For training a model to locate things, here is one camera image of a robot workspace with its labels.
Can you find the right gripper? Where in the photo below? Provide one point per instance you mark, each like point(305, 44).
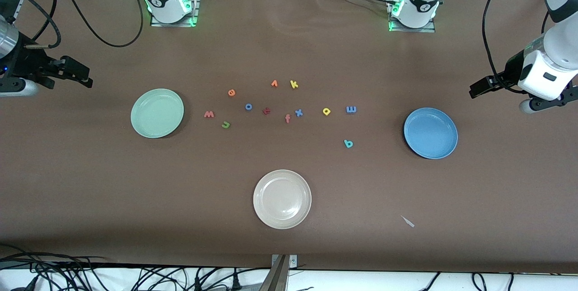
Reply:
point(25, 63)

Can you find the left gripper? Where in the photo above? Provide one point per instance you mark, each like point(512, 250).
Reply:
point(512, 70)

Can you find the blue foam letter m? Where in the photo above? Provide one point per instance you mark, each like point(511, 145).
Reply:
point(351, 110)

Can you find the teal foam letter b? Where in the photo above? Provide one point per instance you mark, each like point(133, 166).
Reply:
point(346, 142)

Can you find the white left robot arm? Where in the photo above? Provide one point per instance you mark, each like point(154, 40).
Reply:
point(422, 2)

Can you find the blue plate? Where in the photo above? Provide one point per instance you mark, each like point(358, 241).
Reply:
point(431, 146)

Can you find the light green plate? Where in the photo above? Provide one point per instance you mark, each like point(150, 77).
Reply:
point(144, 124)

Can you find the small white paper scrap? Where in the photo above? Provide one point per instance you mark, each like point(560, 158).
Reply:
point(408, 222)

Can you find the beige plate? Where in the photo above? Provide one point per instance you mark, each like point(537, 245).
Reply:
point(282, 198)

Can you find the brown paper table cover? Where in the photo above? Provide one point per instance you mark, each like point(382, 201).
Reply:
point(289, 241)

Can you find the black power plug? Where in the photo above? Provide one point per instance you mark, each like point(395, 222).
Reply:
point(235, 282)

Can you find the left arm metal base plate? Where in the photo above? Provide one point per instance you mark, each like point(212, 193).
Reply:
point(413, 30)

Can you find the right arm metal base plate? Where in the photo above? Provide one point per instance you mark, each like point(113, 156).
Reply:
point(174, 23)

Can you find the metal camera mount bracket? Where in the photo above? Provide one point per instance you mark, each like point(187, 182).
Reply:
point(277, 277)

